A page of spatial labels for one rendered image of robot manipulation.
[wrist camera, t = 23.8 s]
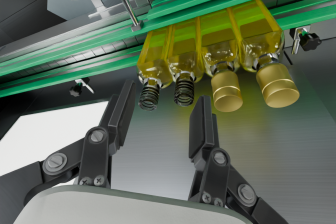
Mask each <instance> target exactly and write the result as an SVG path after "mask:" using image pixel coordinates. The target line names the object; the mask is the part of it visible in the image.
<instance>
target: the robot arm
mask: <svg viewBox="0 0 336 224"><path fill-rule="evenodd" d="M135 101H136V83H134V81H133V80H129V79H126V80H125V83H124V85H123V88H122V90H121V93H120V95H117V94H113V95H112V97H111V99H110V101H109V103H108V106H107V108H106V110H105V113H104V115H103V117H102V119H101V122H100V124H99V126H94V127H92V128H90V129H89V130H88V131H87V132H86V134H85V137H83V138H81V139H79V140H77V141H75V142H73V143H71V144H69V145H67V146H65V147H63V148H61V149H59V150H57V151H55V152H53V153H51V154H50V155H49V156H48V157H47V158H46V159H44V160H42V161H39V160H38V161H36V162H33V163H31V164H28V165H26V166H23V167H21V168H18V169H16V170H13V171H11V172H8V173H6V174H3V175H1V176H0V224H289V223H288V222H287V221H286V220H285V219H284V218H283V217H282V216H281V215H280V214H279V213H278V212H276V211H275V210H274V209H273V208H272V207H271V206H270V205H269V204H268V203H267V202H265V201H264V200H263V199H262V198H261V197H258V196H257V195H256V193H255V190H254V189H253V187H252V186H251V185H250V184H249V183H248V182H247V181H246V180H245V179H244V178H243V177H242V175H241V174H240V173H239V172H238V171H237V170H236V169H235V168H234V167H233V166H232V165H231V159H230V156H229V154H228V153H227V152H226V151H225V150H224V149H222V148H220V141H219V132H218V122H217V115H216V114H215V113H212V106H211V97H210V96H208V95H202V96H199V98H198V100H197V102H196V104H195V106H194V108H193V110H192V112H191V114H190V117H189V147H188V157H189V159H190V162H191V163H194V167H195V169H196V170H195V173H194V177H193V181H192V185H191V188H190V192H189V196H188V199H187V200H181V199H175V198H169V197H163V196H156V195H150V194H144V193H137V192H131V191H124V190H118V189H111V179H112V155H114V154H116V153H117V150H120V147H123V145H124V142H125V139H126V135H127V132H128V129H129V125H130V122H131V119H132V115H133V112H134V108H135ZM76 177H78V182H77V184H67V185H60V186H56V185H58V184H64V183H67V182H70V181H71V180H73V179H75V178H76ZM225 205H226V206H227V207H228V208H225Z"/></svg>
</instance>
